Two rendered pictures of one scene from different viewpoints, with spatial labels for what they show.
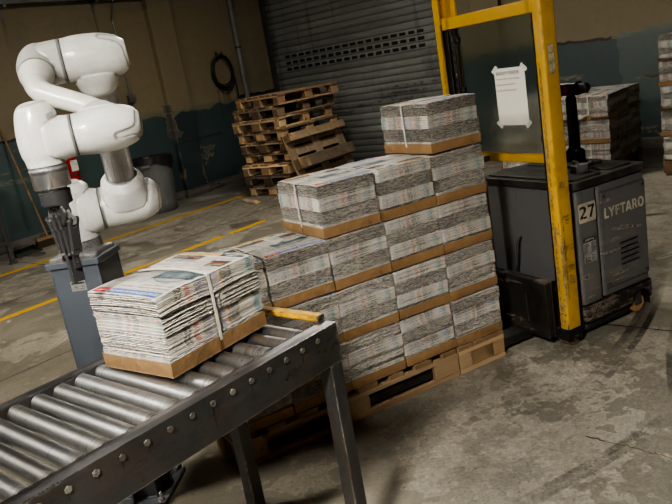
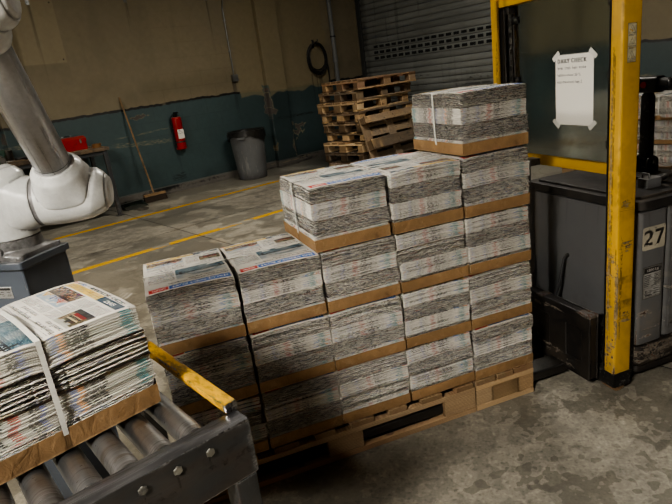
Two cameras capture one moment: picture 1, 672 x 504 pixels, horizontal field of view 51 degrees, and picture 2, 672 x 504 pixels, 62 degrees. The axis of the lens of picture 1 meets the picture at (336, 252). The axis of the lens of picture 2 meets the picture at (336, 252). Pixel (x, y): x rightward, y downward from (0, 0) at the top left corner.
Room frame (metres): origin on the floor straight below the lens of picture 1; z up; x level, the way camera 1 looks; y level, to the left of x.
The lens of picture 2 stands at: (1.05, -0.32, 1.41)
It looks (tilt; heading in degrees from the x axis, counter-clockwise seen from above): 17 degrees down; 9
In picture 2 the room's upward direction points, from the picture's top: 8 degrees counter-clockwise
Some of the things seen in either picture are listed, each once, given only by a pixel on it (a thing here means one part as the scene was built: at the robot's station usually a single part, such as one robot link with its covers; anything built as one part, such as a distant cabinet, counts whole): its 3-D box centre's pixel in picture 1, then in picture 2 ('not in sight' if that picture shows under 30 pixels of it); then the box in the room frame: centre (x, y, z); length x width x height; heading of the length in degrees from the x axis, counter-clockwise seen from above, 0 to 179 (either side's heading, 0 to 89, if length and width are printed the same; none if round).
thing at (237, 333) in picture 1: (213, 323); (94, 388); (2.04, 0.40, 0.83); 0.29 x 0.16 x 0.04; 52
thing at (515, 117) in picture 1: (499, 87); (560, 77); (3.56, -0.93, 1.27); 0.57 x 0.01 x 0.65; 27
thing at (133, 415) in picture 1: (105, 407); not in sight; (1.68, 0.65, 0.77); 0.47 x 0.05 x 0.05; 47
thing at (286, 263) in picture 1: (322, 322); (318, 341); (3.02, 0.11, 0.42); 1.17 x 0.39 x 0.83; 117
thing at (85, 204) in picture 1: (74, 209); (6, 201); (2.58, 0.91, 1.17); 0.18 x 0.16 x 0.22; 106
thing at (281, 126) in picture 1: (292, 139); (369, 121); (9.83, 0.33, 0.65); 1.33 x 0.94 x 1.30; 141
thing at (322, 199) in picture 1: (326, 201); (331, 204); (3.08, 0.00, 0.95); 0.38 x 0.29 x 0.23; 29
